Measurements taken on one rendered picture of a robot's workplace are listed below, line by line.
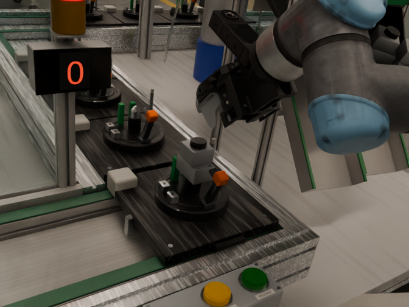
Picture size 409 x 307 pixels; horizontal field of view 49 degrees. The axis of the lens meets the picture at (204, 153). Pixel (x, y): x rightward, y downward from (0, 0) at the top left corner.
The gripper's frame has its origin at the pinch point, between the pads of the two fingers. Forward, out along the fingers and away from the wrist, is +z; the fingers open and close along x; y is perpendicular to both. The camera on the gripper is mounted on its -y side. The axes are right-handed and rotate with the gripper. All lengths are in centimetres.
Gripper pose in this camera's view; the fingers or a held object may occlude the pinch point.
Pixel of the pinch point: (202, 104)
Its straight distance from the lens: 76.7
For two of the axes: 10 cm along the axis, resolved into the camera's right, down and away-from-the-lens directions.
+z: -4.6, 3.1, 8.3
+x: 8.3, -1.7, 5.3
